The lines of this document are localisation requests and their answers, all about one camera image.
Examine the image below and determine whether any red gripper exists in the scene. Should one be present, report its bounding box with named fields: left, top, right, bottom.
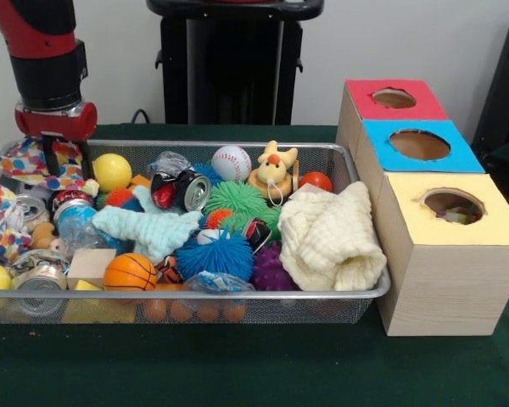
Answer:
left=14, top=101, right=98, bottom=181

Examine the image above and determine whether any cream muslin cloth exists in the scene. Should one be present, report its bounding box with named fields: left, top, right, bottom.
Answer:
left=278, top=181, right=388, bottom=293

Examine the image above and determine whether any polka dot cloth white backing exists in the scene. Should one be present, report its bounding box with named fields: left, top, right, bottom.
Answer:
left=435, top=206, right=481, bottom=225

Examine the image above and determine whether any silver mesh bin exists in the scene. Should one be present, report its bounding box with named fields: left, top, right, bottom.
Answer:
left=0, top=139, right=392, bottom=326

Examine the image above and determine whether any wooden box with three holes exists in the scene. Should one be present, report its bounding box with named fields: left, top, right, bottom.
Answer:
left=336, top=78, right=509, bottom=337

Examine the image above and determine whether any yellow ball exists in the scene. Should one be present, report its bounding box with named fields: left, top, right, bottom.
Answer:
left=92, top=153, right=133, bottom=192

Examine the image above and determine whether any light blue muslin cloth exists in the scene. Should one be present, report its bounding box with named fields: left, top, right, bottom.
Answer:
left=92, top=185, right=203, bottom=265

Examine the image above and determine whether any orange toy basketball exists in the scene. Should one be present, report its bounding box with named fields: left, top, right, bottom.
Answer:
left=103, top=253, right=159, bottom=293

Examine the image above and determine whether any white toy baseball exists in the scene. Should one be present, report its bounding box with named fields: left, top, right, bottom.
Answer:
left=211, top=145, right=254, bottom=183

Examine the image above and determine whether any green spiky puffer ball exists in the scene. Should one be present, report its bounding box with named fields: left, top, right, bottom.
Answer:
left=203, top=181, right=269, bottom=217

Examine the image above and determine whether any blue spiky puffer ball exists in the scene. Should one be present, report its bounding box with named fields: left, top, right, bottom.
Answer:
left=176, top=228, right=255, bottom=283

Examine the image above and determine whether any yellow plush chick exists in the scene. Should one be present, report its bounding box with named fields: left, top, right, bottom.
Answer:
left=248, top=140, right=300, bottom=203

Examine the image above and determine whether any red orange ball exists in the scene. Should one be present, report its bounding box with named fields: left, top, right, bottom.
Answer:
left=299, top=171, right=334, bottom=194

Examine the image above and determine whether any dark green table cloth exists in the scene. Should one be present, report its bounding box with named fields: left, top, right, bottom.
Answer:
left=0, top=122, right=509, bottom=407

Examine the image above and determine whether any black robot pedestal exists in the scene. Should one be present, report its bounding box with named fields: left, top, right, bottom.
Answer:
left=146, top=0, right=328, bottom=125

